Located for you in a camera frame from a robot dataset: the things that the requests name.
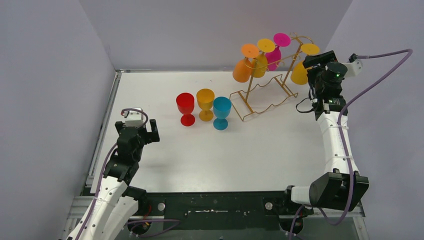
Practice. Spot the gold wire glass rack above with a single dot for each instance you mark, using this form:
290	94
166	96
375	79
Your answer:
274	88

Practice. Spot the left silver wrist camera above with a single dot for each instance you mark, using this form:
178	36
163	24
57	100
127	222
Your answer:
133	118

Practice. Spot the magenta wine glass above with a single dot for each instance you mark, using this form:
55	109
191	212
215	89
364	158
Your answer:
274	57

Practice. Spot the cyan wine glass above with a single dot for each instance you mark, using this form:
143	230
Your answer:
221	109

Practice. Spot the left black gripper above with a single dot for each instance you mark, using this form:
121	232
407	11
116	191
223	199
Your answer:
145	133

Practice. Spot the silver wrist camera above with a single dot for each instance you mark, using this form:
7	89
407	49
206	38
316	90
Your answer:
133	118
354	66

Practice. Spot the red wine glass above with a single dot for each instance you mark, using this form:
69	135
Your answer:
186	103

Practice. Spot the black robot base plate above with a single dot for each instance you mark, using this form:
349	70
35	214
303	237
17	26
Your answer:
268	210

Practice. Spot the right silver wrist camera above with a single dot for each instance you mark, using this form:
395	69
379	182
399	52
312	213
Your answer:
354	66

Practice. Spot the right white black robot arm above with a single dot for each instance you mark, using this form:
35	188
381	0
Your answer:
341	187

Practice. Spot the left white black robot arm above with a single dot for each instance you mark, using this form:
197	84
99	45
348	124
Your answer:
115	201

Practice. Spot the yellow wine glass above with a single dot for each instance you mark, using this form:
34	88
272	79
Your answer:
265	46
299	73
205	98

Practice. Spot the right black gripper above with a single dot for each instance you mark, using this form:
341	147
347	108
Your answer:
314	62

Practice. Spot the yellow wine glass behind orange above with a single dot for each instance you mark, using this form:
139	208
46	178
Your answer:
265	46

